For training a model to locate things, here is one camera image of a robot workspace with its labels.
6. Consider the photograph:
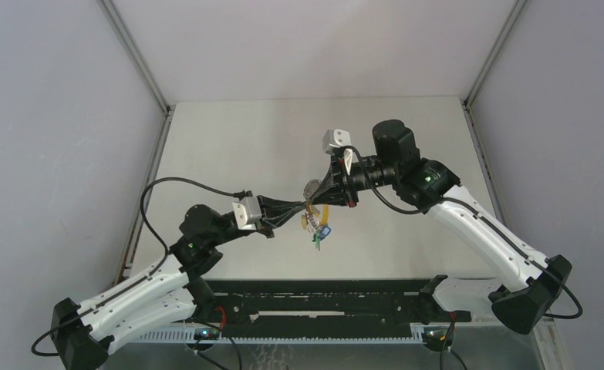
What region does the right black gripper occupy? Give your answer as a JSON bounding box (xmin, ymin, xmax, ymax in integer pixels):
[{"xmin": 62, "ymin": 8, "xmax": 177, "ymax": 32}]
[{"xmin": 309, "ymin": 156, "xmax": 398, "ymax": 209}]

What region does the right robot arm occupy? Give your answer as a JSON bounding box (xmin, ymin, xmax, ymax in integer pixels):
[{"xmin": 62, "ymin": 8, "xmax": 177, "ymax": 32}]
[{"xmin": 309, "ymin": 119, "xmax": 572, "ymax": 335}]

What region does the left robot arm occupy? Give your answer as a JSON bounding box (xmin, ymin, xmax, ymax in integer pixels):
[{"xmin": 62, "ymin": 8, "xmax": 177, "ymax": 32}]
[{"xmin": 46, "ymin": 196, "xmax": 305, "ymax": 369}]

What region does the blue key tag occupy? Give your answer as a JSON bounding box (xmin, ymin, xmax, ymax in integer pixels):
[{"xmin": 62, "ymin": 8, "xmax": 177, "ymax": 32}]
[{"xmin": 316, "ymin": 225, "xmax": 332, "ymax": 241}]

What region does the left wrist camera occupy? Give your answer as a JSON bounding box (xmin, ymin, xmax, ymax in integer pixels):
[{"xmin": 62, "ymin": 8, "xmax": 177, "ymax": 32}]
[{"xmin": 232, "ymin": 196, "xmax": 262, "ymax": 230}]

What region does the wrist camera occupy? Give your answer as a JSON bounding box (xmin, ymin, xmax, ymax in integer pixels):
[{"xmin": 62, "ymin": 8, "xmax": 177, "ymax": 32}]
[
  {"xmin": 232, "ymin": 196, "xmax": 262, "ymax": 230},
  {"xmin": 322, "ymin": 129, "xmax": 352, "ymax": 154}
]

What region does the right camera cable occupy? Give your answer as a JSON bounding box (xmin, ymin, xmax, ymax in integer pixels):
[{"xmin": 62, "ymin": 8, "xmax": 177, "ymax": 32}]
[{"xmin": 339, "ymin": 145, "xmax": 584, "ymax": 320}]

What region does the camera cable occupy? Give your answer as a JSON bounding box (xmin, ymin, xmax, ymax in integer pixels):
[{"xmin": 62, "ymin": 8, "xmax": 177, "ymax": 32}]
[
  {"xmin": 339, "ymin": 145, "xmax": 584, "ymax": 320},
  {"xmin": 32, "ymin": 177, "xmax": 246, "ymax": 358}
]

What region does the green key tag on ring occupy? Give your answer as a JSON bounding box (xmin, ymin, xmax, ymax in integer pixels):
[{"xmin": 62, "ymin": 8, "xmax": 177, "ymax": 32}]
[{"xmin": 312, "ymin": 233, "xmax": 324, "ymax": 251}]

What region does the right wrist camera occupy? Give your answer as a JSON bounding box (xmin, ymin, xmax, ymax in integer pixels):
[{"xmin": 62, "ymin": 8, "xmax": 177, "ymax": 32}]
[{"xmin": 322, "ymin": 129, "xmax": 352, "ymax": 154}]

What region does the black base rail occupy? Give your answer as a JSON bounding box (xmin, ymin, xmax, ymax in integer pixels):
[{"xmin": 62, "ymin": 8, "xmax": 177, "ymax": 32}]
[{"xmin": 112, "ymin": 275, "xmax": 553, "ymax": 341}]

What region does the left camera cable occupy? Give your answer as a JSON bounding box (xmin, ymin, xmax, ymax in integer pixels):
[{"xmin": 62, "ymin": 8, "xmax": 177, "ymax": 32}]
[{"xmin": 32, "ymin": 177, "xmax": 246, "ymax": 358}]

